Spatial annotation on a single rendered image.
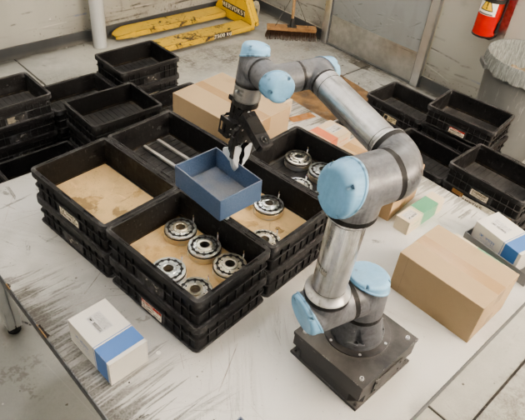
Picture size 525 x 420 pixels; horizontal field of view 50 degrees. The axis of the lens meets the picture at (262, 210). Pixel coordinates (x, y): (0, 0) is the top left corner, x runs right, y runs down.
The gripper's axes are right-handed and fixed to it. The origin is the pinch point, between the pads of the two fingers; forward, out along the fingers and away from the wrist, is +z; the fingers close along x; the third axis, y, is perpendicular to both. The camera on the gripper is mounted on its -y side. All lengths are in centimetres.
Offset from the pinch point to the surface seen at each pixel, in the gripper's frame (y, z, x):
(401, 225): -20, 30, -69
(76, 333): 1, 43, 47
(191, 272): -2.7, 31.7, 13.4
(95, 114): 146, 59, -34
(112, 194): 43, 32, 14
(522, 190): -24, 39, -171
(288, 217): -0.7, 25.7, -27.7
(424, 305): -50, 34, -45
